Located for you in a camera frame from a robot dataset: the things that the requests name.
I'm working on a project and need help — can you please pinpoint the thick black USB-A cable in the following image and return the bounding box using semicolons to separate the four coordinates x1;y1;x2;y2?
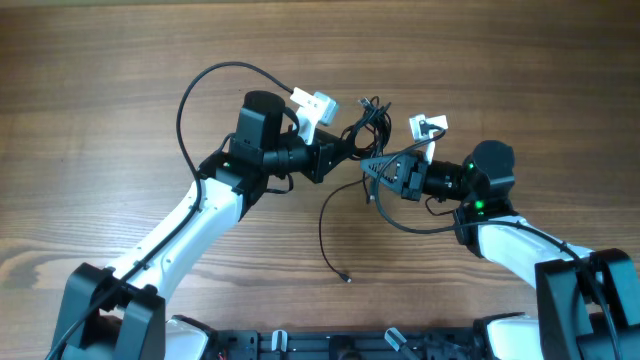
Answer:
340;96;394;204

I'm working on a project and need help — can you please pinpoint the black camera cable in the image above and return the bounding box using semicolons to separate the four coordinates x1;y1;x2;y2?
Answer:
372;127;624;360
47;61;296;360

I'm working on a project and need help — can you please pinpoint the black right camera cable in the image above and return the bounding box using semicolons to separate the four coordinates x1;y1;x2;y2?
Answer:
372;127;624;360

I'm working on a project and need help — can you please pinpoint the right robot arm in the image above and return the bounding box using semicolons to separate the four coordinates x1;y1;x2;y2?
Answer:
360;140;639;359

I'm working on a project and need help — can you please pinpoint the black left camera cable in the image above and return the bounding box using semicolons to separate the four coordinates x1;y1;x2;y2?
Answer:
47;61;296;360

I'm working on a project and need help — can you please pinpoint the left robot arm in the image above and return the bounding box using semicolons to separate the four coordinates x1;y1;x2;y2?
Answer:
47;88;353;359

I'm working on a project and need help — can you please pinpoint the thin black micro-USB cable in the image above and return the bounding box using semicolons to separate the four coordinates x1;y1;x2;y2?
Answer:
318;177;374;284

